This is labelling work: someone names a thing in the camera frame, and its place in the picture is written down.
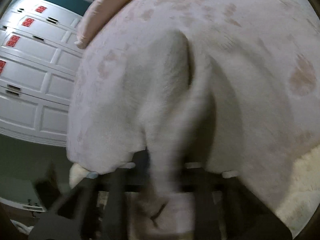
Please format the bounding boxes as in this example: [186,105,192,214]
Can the beige knit sweater black hearts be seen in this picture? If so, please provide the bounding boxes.
[121,30,215,239]

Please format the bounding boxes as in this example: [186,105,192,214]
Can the cream fluffy rug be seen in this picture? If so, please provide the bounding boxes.
[67,143,319,239]

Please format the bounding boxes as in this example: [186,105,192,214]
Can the pink floral bed blanket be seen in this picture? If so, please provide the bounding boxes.
[66,0,320,215]

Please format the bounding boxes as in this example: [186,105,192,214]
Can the white panelled wardrobe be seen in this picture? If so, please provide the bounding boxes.
[1,0,82,147]

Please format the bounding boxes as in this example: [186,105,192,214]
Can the pink rolled duvet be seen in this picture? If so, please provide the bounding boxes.
[75,0,131,49]

